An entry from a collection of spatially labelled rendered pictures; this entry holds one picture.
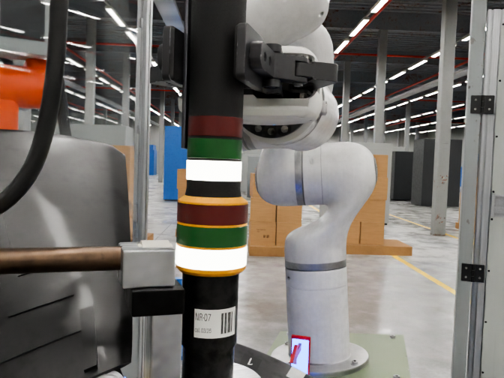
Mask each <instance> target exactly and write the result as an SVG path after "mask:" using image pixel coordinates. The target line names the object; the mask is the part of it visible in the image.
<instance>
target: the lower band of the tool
mask: <svg viewBox="0 0 504 378"><path fill-rule="evenodd" d="M178 202H179V203H186V204H194V205H207V206H240V205H247V204H248V201H247V200H246V199H244V198H243V197H242V196H241V197H234V198H213V197H198V196H186V195H184V196H182V197H181V198H179V199H178ZM177 224H180V225H183V226H189V227H204V228H233V227H244V226H247V225H248V223H246V224H242V225H234V226H205V225H194V224H187V223H180V222H178V221H177ZM176 244H177V245H178V246H180V247H183V248H189V249H195V250H205V251H228V250H235V249H240V248H245V247H246V246H247V245H244V246H241V247H228V248H204V247H189V246H185V245H182V244H178V243H176ZM176 268H177V269H178V270H179V271H180V272H182V273H185V274H187V275H194V276H201V277H226V276H232V275H237V274H240V273H242V272H243V271H244V270H245V269H246V266H244V267H242V268H237V269H231V270H222V271H206V270H196V269H190V268H184V267H181V266H179V265H177V264H176Z"/></svg>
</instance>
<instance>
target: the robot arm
mask: <svg viewBox="0 0 504 378"><path fill-rule="evenodd" d="M328 11H329V0H247V13H246V22H243V23H239V24H238V25H236V26H235V49H234V68H233V76H234V77H235V78H236V79H237V80H238V81H240V82H242V83H244V101H243V137H242V151H243V152H244V151H250V150H257V149H262V153H261V155H260V157H259V160H258V162H257V165H256V169H255V185H256V191H257V192H258V194H259V195H260V196H261V198H262V199H263V200H265V201H266V202H267V203H270V204H272V205H276V206H316V205H326V206H327V210H326V212H325V214H324V215H323V216H322V217H320V218H318V219H317V220H315V221H313V222H311V223H308V224H306V225H304V226H301V227H299V228H297V229H295V230H293V231H292V232H290V233H289V234H288V235H287V237H286V240H285V245H284V259H285V277H286V312H287V329H288V341H286V342H285V344H283V345H281V346H279V347H277V348H276V349H274V351H273V352H272V353H271V356H272V357H274V358H276V359H279V360H281V361H282V362H285V363H287V364H288V365H290V356H291V336H292V335H301V336H308V337H311V340H310V376H312V377H313V378H328V377H341V376H345V375H349V374H354V373H355V372H358V371H360V370H362V369H363V368H365V367H366V366H367V364H368V361H369V358H368V352H367V351H366V350H365V349H363V348H362V347H360V346H358V345H356V344H354V343H350V330H349V311H348V292H347V234H348V231H349V228H350V225H351V223H352V222H353V220H354V218H355V216H356V215H357V214H358V212H359V211H360V209H361V208H362V206H363V205H364V204H365V203H366V201H367V200H368V198H369V197H370V195H371V194H372V192H373V190H374V188H375V185H376V183H377V173H378V171H377V162H376V158H375V157H374V156H373V155H372V153H371V152H370V151H369V150H368V149H367V148H366V147H364V146H363V145H360V144H358V143H354V142H327V141H328V140H329V139H330V137H331V136H332V134H333V133H334V132H335V129H336V127H337V125H338V118H339V110H338V104H337V101H336V99H335V97H334V95H333V94H332V90H333V85H334V84H335V83H337V82H338V65H337V64H334V51H333V44H332V39H331V37H330V35H329V33H328V32H327V30H326V28H325V27H324V26H323V25H322V24H323V22H324V20H325V19H326V16H327V13H328ZM183 58H184V33H183V32H182V31H180V30H178V29H177V28H176V27H174V26H173V25H168V26H164V27H163V44H161V45H160V46H159V47H158V49H157V64H158V65H156V66H153V67H150V83H151V84H153V85H158V86H167V87H172V88H177V89H182V88H183ZM326 142H327V143H326Z"/></svg>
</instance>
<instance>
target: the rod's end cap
mask: <svg viewBox="0 0 504 378"><path fill-rule="evenodd" d="M137 246H138V247H143V248H165V247H170V246H171V247H172V246H173V245H172V243H170V242H169V240H144V241H140V243H139V244H137Z"/></svg>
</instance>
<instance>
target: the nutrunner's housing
mask: <svg viewBox="0 0 504 378"><path fill-rule="evenodd" d="M182 287H183V288H184V290H185V297H184V313H183V314H182V336H181V345H182V346H183V349H182V375H181V378H233V365H234V346H235V345H236V344H237V325H238V303H239V274H236V275H232V276H226V277H201V276H194V275H189V274H185V273H182Z"/></svg>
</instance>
